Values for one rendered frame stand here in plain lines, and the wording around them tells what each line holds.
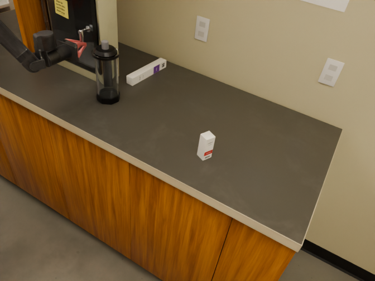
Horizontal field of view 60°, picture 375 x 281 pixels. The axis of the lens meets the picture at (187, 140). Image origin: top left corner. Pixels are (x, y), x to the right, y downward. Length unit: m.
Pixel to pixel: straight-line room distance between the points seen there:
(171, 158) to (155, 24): 0.86
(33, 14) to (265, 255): 1.41
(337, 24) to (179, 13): 0.73
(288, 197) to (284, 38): 0.70
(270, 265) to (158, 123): 0.69
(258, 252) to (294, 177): 0.30
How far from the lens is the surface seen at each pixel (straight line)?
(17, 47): 1.31
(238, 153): 1.29
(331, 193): 1.90
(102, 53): 1.35
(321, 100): 1.60
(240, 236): 1.23
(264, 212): 1.12
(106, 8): 1.47
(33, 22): 1.73
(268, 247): 1.21
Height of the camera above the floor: 1.79
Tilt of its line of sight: 41 degrees down
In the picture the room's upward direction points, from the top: 8 degrees clockwise
